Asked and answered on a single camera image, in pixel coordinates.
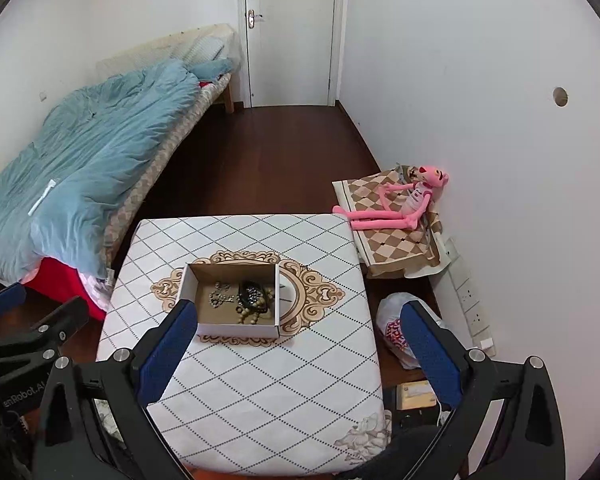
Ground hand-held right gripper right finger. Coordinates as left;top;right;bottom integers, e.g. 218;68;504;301
399;302;566;480

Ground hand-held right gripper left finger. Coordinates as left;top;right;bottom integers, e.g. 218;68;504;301
30;299;199;480

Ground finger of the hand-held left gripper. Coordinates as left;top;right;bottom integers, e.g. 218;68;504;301
0;296;91;361
0;281;27;321

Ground cardboard box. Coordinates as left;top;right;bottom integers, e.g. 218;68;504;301
180;262;281;338

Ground wooden bead bracelet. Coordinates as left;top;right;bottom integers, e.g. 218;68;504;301
232;300;271;325

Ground black smartwatch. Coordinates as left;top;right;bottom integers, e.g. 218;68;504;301
236;280;276;311

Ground small yellow box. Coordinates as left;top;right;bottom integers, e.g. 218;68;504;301
396;381;438;411

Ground red bed sheet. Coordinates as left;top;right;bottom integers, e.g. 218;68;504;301
22;255;108;321

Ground pink checkered cloth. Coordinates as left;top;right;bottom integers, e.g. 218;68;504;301
80;270;116;311

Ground white plastic bag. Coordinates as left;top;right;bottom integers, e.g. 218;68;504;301
376;292;453;371

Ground white power strip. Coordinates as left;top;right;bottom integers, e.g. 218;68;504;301
442;237;496;348

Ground white fabric strip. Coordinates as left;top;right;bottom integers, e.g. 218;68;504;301
28;178;57;217

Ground brown diamond-pattern cloth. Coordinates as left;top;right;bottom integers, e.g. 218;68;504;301
331;164;453;279

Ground white diamond-pattern tablecloth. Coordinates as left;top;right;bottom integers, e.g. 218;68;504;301
96;214;392;476

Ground pink plush toy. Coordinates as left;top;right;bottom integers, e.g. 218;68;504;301
332;162;451;231

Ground beige checkered mattress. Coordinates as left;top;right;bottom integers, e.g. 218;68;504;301
97;72;233;266

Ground light blue duvet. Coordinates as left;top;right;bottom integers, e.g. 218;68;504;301
0;58;236;286

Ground cream folded bedding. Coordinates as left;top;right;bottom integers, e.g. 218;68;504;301
96;23;242;81

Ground white door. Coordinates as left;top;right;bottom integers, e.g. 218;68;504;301
237;0;348;108

